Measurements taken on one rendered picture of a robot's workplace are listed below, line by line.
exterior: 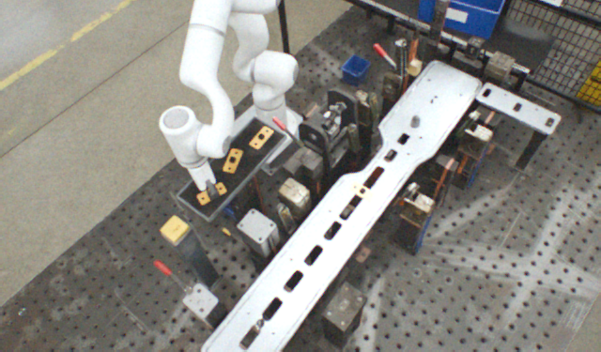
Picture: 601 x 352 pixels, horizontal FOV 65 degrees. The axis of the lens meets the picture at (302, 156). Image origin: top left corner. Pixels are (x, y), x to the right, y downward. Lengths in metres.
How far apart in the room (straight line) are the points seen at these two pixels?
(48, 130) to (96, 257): 1.61
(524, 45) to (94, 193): 2.39
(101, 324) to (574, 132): 2.03
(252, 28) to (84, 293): 1.16
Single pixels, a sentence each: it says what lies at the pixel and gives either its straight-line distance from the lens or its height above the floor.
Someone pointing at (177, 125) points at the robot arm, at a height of 1.54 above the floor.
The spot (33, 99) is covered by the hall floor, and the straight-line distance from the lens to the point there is 3.73.
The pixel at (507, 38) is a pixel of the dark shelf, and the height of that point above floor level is 1.03.
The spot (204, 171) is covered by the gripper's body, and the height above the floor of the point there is 1.36.
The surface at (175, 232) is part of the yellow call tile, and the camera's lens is 1.43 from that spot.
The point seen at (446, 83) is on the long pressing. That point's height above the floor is 1.00.
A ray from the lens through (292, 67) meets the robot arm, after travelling 1.65.
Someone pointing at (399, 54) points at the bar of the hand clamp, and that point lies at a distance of 1.74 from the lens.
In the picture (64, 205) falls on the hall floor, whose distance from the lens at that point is 3.11.
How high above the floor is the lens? 2.40
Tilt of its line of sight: 57 degrees down
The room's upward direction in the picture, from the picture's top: 6 degrees counter-clockwise
